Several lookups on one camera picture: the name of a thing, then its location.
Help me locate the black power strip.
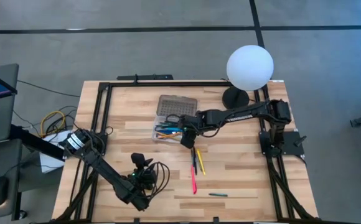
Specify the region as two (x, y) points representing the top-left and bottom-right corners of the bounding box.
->
(116, 73), (174, 82)

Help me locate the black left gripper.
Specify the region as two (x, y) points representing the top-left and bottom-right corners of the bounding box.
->
(130, 151), (159, 191)

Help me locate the yellow cable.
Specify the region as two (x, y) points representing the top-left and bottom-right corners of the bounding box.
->
(40, 110), (67, 138)

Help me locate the white box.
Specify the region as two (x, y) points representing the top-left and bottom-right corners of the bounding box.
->
(39, 129), (72, 174)

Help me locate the clear supply box grey lid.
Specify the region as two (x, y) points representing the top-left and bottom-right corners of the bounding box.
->
(151, 94), (199, 144)

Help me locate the black support bar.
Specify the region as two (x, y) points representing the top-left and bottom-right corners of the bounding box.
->
(9, 123), (66, 160)

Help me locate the white globe table lamp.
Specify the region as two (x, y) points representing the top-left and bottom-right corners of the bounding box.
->
(222, 45), (274, 113)

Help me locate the grey side desk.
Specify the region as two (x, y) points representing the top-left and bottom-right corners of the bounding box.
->
(0, 138), (23, 223)

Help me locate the blue marker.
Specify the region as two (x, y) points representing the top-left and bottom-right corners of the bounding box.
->
(154, 127), (184, 133)

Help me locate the black marker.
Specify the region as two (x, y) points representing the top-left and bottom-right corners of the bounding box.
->
(193, 147), (199, 175)

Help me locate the fat pink highlighter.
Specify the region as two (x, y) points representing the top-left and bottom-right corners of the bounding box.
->
(190, 172), (198, 195)

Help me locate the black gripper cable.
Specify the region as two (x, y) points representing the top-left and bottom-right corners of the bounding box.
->
(148, 161), (171, 200)
(164, 113), (225, 138)

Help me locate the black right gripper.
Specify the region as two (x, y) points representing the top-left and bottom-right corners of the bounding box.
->
(175, 111), (207, 150)

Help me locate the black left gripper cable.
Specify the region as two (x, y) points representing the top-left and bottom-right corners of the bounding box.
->
(148, 161), (171, 200)

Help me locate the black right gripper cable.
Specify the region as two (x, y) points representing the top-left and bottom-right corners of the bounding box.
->
(164, 113), (225, 138)

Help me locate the yellow wooden pencil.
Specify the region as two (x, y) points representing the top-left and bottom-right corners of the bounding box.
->
(156, 133), (183, 140)

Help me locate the yellow highlighter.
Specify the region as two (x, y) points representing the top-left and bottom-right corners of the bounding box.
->
(196, 149), (207, 176)

